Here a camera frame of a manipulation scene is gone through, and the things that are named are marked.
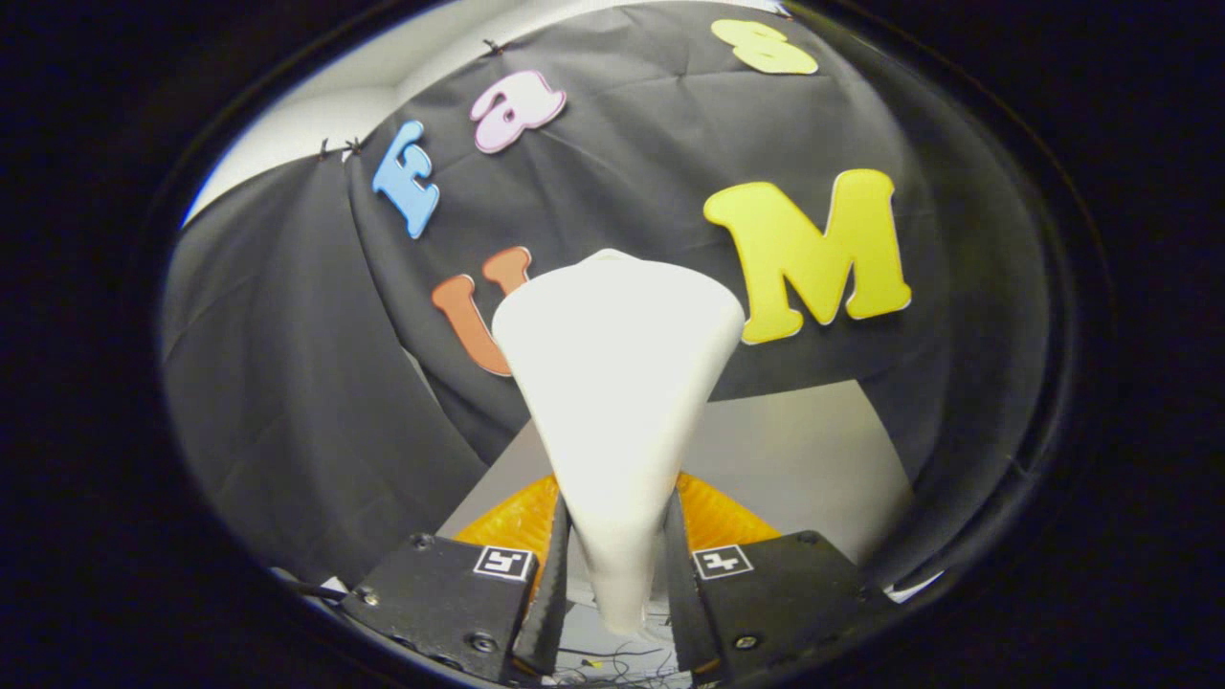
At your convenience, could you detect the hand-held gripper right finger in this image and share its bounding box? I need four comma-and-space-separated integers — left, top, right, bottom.
665, 472, 896, 685

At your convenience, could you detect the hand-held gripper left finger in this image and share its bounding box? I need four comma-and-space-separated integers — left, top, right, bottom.
340, 474, 572, 685

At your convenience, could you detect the white garment steamer head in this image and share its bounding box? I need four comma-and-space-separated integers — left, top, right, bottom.
491, 249, 746, 637

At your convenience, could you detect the grey drawer cabinet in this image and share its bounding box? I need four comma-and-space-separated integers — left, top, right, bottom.
435, 378, 915, 566

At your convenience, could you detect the black backdrop cloth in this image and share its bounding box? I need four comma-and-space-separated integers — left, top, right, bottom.
161, 0, 1054, 589

